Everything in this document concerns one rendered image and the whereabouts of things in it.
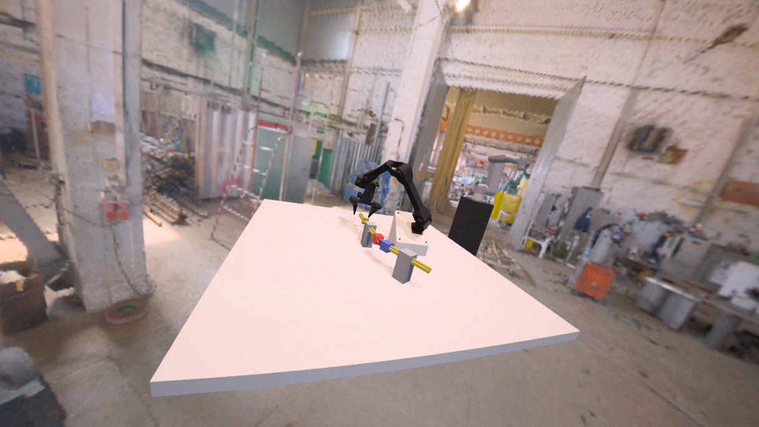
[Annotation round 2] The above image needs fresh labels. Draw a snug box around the yellow octagonal shaft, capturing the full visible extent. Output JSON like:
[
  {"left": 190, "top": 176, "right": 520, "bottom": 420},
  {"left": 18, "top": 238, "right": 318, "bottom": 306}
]
[{"left": 358, "top": 213, "right": 377, "bottom": 248}]

